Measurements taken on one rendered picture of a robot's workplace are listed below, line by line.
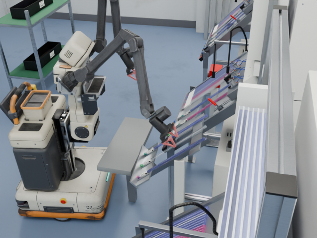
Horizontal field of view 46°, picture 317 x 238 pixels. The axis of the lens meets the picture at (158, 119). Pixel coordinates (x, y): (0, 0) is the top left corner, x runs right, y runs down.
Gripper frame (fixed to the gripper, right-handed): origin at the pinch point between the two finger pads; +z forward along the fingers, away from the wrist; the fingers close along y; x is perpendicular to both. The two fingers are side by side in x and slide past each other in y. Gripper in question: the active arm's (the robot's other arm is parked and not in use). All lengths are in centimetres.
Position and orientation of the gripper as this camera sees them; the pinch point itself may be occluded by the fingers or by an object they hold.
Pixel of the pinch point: (175, 140)
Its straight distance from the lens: 215.1
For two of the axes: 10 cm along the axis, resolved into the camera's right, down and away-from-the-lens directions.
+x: -7.1, 5.0, 5.0
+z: 6.8, 6.6, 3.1
